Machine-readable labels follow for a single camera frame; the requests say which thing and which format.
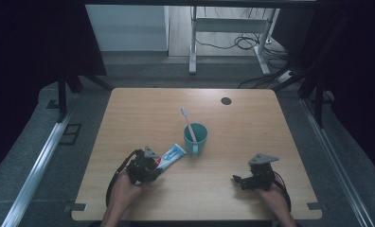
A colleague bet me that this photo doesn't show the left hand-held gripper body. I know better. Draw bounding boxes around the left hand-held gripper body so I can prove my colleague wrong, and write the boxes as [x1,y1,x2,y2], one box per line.
[126,145,161,185]

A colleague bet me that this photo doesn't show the person's right hand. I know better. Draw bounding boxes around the person's right hand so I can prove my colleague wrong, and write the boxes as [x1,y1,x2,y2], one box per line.
[256,183,293,219]

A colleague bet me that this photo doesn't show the dark square floor frame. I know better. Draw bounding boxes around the dark square floor frame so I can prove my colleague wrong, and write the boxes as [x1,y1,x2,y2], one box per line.
[59,123,82,147]

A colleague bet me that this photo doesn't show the grey table foot bracket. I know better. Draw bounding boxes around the grey table foot bracket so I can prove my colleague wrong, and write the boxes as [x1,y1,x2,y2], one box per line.
[62,201,88,213]
[306,201,324,211]

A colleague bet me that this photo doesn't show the white metal desk frame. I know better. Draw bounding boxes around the white metal desk frame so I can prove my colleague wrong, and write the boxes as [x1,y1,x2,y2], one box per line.
[188,6,280,76]

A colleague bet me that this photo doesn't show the black metal stand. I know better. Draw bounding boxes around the black metal stand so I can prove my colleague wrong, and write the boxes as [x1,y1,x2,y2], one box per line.
[56,70,115,123]
[272,60,328,129]

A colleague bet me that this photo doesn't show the person's left hand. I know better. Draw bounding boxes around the person's left hand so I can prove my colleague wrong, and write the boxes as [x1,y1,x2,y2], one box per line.
[107,170,146,217]

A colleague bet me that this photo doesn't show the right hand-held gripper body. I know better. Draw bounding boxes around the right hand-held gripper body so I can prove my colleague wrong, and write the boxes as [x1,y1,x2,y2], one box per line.
[243,152,280,191]

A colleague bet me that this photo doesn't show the black floor cables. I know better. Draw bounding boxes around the black floor cables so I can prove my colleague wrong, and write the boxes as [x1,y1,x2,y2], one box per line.
[194,8,293,89]

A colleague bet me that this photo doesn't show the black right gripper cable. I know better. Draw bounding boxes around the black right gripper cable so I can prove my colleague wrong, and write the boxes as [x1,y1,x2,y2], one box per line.
[272,170,294,213]

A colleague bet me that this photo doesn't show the pink toothbrush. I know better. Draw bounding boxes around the pink toothbrush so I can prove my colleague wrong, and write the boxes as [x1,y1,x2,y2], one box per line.
[180,106,199,145]

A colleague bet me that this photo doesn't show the teal cup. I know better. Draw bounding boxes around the teal cup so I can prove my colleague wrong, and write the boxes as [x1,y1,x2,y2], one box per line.
[183,122,209,157]

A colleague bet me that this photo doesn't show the dark floor plate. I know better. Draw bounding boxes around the dark floor plate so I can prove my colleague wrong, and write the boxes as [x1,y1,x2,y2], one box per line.
[45,98,62,110]

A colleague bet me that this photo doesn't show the aluminium floor rail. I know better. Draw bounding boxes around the aluminium floor rail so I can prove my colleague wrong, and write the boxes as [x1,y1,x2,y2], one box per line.
[300,97,375,227]
[0,105,76,227]

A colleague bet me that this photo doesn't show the white toothpaste tube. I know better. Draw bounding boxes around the white toothpaste tube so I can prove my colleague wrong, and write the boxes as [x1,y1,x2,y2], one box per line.
[154,143,188,173]

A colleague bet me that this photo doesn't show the white power strip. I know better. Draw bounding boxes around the white power strip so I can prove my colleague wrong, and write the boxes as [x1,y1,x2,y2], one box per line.
[277,69,295,84]

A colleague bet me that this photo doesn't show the dark curtain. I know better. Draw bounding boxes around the dark curtain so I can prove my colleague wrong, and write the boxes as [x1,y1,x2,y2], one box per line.
[0,0,108,182]
[272,0,375,185]

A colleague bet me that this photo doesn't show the white cabinet panel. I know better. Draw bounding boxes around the white cabinet panel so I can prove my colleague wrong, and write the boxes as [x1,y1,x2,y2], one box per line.
[84,4,170,53]

